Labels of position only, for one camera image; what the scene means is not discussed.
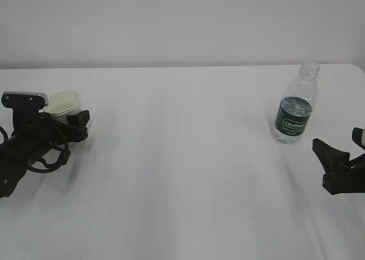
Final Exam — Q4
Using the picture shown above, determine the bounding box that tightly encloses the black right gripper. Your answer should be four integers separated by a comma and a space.
312, 138, 364, 195

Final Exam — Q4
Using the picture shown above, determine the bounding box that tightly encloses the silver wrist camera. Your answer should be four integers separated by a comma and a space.
352, 127, 365, 150
1, 91, 48, 115

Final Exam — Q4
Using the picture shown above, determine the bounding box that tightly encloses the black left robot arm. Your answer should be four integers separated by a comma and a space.
1, 110, 90, 198

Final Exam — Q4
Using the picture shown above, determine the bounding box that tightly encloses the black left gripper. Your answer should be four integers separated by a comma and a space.
1, 110, 90, 169

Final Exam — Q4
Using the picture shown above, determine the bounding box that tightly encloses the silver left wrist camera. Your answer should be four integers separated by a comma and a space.
1, 91, 48, 115

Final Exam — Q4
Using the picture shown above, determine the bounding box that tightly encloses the white paper cup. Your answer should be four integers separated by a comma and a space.
41, 90, 86, 141

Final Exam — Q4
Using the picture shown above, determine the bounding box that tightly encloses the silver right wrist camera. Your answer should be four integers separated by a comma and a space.
352, 127, 365, 150

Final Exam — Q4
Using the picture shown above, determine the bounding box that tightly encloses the clear water bottle green label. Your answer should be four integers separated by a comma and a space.
273, 61, 320, 144

